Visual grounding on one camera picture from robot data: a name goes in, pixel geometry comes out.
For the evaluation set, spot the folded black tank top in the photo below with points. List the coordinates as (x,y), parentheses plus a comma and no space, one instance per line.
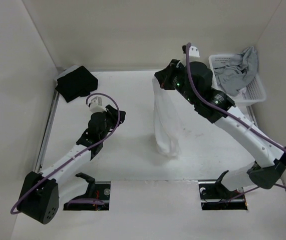
(77,83)

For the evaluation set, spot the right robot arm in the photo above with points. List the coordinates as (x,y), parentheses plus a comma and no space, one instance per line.
(219,109)

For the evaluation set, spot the white folded tank top underneath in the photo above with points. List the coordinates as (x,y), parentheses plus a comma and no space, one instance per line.
(67,71)

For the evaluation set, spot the grey tank top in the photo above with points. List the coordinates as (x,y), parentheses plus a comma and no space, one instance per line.
(237,72)

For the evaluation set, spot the white plastic basket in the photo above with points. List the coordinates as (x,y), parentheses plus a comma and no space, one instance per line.
(255,91)

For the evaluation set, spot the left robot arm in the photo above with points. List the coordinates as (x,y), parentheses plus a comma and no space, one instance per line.
(39,197)

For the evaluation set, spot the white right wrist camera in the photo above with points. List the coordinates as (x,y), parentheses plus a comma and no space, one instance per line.
(193,51)

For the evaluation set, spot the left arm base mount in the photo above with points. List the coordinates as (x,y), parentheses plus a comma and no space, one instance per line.
(86,195)

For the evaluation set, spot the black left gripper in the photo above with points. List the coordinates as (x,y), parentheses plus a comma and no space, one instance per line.
(111,113)

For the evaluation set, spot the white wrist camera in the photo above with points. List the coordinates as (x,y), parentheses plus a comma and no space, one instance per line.
(96,105)
(193,51)

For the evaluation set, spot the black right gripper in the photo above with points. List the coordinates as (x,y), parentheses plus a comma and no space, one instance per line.
(166,75)

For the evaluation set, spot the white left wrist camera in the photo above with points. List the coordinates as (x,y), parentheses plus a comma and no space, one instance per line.
(96,105)

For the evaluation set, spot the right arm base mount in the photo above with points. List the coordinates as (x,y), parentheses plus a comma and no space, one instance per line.
(214,196)

